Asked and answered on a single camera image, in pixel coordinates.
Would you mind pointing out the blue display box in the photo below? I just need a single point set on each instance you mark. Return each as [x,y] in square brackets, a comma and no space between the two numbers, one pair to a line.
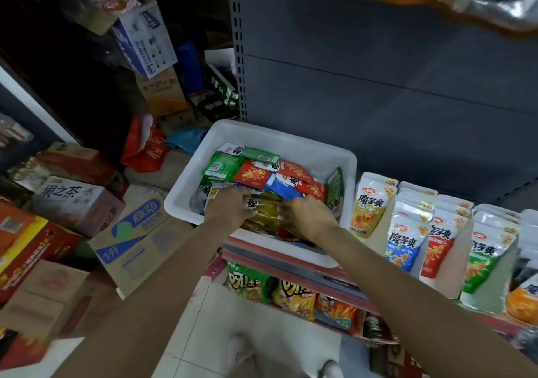
[412,274]

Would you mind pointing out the orange display box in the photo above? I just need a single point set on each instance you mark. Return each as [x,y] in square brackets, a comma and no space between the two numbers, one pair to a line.
[529,231]

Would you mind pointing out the blue plastic bag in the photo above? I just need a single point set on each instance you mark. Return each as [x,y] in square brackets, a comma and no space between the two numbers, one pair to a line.
[187,138]

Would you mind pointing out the red plastic bag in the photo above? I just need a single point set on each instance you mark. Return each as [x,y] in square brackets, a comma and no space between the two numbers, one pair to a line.
[144,145]

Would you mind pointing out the person's left shoe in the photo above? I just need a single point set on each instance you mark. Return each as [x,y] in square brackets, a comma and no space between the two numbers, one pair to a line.
[240,350]

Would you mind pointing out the row of orange chip bags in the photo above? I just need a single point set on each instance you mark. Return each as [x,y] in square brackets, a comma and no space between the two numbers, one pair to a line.
[290,296]

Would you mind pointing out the person's right shoe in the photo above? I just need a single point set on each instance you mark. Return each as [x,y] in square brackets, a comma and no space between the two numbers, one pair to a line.
[331,369]

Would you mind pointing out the blue snack packet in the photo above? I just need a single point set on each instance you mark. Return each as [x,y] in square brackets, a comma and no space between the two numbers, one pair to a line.
[408,243]

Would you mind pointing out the plain brown cardboard carton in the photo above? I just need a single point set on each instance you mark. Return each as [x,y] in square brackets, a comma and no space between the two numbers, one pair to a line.
[164,95]

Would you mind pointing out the person's left hand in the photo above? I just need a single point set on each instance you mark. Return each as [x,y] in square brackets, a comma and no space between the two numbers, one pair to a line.
[229,210]

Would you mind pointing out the dark red white-label carton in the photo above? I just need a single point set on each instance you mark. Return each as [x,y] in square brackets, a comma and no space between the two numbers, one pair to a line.
[395,363]

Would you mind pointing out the red display box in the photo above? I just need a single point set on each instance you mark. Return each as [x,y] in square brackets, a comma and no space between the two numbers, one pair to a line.
[450,285]

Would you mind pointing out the pile of snack packets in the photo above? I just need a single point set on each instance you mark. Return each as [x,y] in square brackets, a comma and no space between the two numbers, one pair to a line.
[252,172]

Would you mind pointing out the person's right forearm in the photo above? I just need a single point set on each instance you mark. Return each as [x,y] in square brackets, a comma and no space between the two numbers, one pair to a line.
[429,306]

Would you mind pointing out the blue print cardboard carton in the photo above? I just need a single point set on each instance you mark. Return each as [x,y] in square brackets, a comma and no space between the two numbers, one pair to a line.
[139,235]

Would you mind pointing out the person's left forearm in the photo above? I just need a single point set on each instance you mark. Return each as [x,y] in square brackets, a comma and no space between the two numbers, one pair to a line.
[143,306]

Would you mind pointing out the pale printed carton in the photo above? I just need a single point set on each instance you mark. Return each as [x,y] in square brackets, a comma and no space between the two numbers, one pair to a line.
[76,205]

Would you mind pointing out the red yellow carton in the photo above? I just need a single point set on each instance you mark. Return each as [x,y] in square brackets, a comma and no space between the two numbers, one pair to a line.
[29,247]

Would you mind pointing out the green display box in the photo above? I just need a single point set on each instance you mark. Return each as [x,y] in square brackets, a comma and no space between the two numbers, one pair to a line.
[496,298]

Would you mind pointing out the gold display box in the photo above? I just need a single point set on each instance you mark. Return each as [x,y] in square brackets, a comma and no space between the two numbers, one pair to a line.
[366,246]

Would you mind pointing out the person's shoe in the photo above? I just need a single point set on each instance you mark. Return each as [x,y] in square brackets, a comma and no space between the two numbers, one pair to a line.
[240,350]
[331,369]

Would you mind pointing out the white blue carton box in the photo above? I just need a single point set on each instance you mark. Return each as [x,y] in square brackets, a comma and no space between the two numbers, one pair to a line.
[143,42]

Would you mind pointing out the person's right hand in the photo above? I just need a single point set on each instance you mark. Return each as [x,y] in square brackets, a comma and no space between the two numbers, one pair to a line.
[311,218]

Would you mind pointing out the white plastic bin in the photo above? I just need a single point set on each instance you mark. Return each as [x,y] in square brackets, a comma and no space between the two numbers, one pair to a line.
[269,138]

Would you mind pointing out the orange snack packet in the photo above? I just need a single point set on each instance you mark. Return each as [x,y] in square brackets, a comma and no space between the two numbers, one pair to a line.
[525,302]

